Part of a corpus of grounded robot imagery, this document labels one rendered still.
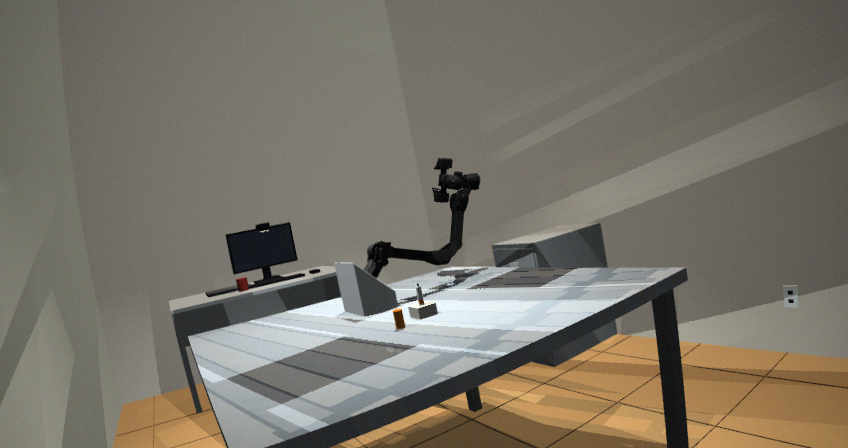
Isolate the brown cylinder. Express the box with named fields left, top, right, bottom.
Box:
left=392, top=309, right=405, bottom=329

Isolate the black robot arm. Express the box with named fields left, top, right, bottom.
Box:
left=364, top=171, right=481, bottom=278

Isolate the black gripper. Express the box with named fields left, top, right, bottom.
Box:
left=432, top=158, right=453, bottom=203

